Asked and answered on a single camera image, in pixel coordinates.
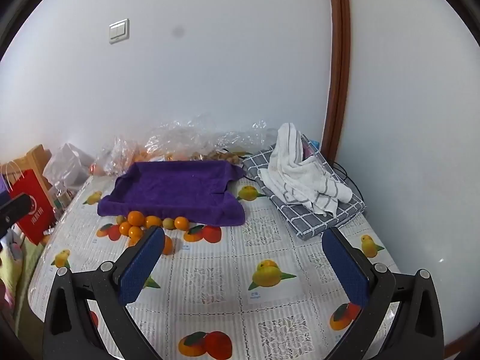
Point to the greenish small citrus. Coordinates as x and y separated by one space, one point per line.
120 219
168 223

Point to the white light switch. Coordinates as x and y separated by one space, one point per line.
119 31

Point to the large orange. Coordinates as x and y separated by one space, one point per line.
136 218

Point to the clear plastic bag of oranges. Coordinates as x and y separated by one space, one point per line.
123 153

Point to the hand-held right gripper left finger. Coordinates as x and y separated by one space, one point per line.
142 266

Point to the white striped towel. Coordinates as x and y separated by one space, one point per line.
296 180

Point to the fruit-printed tablecloth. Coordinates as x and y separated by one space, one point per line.
225 270

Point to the small orange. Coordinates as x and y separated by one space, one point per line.
153 221
124 228
135 233
168 247
181 222

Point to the brown wooden door frame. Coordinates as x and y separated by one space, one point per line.
339 63

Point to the purple towel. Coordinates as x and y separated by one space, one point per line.
176 187

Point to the red paper bag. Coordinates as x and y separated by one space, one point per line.
35 210

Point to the crumpled clear plastic bag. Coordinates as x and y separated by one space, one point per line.
240 138

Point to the white plastic bag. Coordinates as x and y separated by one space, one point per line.
67 161

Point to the grey checked cloth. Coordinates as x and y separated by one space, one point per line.
311 221

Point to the yellow-green cloth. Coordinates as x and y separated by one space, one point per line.
9 270

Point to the pink patterned packet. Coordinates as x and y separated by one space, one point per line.
308 152

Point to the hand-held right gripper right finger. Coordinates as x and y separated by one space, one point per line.
345 270

